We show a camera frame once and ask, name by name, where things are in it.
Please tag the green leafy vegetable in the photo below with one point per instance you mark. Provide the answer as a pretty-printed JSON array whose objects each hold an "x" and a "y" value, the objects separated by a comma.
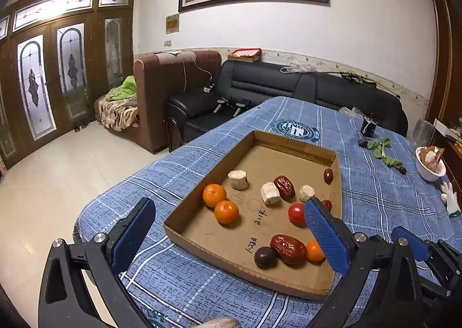
[{"x": 382, "y": 151}]

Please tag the white charger plug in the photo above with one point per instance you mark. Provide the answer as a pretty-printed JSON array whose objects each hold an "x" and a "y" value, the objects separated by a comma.
[{"x": 208, "y": 89}]

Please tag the wooden sideboard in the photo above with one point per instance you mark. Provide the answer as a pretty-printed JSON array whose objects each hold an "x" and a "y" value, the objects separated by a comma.
[{"x": 442, "y": 60}]

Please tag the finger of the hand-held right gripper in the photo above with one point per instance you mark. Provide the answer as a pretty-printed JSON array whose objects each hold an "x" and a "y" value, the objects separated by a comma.
[
  {"x": 415, "y": 246},
  {"x": 444, "y": 288}
]

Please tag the black device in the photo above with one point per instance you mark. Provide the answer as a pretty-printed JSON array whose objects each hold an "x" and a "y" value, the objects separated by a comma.
[{"x": 369, "y": 127}]

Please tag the white work glove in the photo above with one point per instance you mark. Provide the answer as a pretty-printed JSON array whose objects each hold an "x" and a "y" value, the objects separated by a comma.
[{"x": 449, "y": 198}]

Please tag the round beige yam piece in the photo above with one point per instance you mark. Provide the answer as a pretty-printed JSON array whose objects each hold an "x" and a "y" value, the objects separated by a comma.
[{"x": 306, "y": 192}]

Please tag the cylindrical white yam piece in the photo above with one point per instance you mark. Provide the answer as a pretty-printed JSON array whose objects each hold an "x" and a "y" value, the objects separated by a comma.
[{"x": 270, "y": 193}]

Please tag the small wall calendar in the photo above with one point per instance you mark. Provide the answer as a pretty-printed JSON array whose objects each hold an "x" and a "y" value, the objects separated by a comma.
[{"x": 172, "y": 23}]

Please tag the dark purple plum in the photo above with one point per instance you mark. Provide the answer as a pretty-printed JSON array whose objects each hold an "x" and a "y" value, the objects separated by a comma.
[{"x": 265, "y": 257}]

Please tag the clear plastic container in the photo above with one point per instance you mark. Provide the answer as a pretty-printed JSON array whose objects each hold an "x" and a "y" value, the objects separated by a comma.
[{"x": 420, "y": 129}]

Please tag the green blanket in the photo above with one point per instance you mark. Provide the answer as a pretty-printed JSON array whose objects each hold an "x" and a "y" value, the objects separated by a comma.
[{"x": 122, "y": 91}]

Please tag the black tangled item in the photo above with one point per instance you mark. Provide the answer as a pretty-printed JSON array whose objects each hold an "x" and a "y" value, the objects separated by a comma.
[{"x": 355, "y": 77}]

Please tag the blue plaid tablecloth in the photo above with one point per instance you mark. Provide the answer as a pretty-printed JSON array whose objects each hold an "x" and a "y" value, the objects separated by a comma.
[{"x": 202, "y": 154}]

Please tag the brown paper packaging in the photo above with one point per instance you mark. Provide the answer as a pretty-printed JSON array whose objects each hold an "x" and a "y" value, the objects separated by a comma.
[{"x": 431, "y": 156}]

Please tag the large red date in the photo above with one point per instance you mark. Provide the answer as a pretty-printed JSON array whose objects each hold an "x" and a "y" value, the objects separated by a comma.
[
  {"x": 284, "y": 187},
  {"x": 288, "y": 249}
]

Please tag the white box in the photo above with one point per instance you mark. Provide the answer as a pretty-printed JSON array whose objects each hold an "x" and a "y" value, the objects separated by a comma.
[{"x": 444, "y": 129}]

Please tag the black leather sofa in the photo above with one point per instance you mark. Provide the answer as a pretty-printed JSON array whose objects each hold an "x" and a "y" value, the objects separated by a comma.
[{"x": 274, "y": 82}]

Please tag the black grey handheld tool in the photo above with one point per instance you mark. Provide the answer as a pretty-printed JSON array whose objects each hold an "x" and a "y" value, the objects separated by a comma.
[
  {"x": 240, "y": 107},
  {"x": 222, "y": 106}
]

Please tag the orange mandarin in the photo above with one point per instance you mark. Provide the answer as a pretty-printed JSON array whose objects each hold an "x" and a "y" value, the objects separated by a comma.
[
  {"x": 213, "y": 195},
  {"x": 314, "y": 252},
  {"x": 226, "y": 211}
]

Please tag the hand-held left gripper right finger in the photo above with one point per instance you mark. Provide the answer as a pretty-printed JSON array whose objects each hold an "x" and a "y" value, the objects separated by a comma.
[{"x": 326, "y": 234}]

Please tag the dark red chair back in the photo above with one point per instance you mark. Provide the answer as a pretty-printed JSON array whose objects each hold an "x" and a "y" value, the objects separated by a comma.
[{"x": 173, "y": 129}]

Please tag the white bowl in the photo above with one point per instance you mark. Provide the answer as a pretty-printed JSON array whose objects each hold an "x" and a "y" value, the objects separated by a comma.
[{"x": 427, "y": 171}]

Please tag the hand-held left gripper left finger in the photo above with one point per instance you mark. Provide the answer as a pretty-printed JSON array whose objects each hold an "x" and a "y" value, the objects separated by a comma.
[{"x": 133, "y": 230}]

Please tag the wooden glass doors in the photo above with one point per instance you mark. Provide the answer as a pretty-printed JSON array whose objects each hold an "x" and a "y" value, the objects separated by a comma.
[{"x": 94, "y": 60}]

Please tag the red flat box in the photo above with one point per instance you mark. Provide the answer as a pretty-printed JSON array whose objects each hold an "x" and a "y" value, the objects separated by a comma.
[{"x": 244, "y": 54}]

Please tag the red tomato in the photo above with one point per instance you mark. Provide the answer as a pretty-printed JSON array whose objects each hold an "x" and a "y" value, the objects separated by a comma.
[{"x": 296, "y": 214}]

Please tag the brown patterned blanket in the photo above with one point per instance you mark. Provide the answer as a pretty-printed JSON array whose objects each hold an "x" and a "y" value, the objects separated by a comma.
[{"x": 115, "y": 113}]

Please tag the white plastic wrapper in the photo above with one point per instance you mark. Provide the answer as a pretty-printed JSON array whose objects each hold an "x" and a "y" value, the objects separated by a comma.
[{"x": 350, "y": 111}]

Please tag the clear plastic bag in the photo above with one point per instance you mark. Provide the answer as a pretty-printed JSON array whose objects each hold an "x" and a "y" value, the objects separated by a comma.
[{"x": 299, "y": 68}]

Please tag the cardboard tray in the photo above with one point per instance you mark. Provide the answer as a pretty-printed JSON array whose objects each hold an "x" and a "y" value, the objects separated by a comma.
[{"x": 231, "y": 241}]

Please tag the brown armchair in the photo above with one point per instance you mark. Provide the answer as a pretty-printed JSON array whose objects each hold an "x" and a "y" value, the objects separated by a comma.
[{"x": 162, "y": 75}]

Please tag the small red date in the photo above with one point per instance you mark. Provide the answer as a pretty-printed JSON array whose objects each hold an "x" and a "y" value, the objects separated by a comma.
[
  {"x": 327, "y": 175},
  {"x": 327, "y": 204}
]

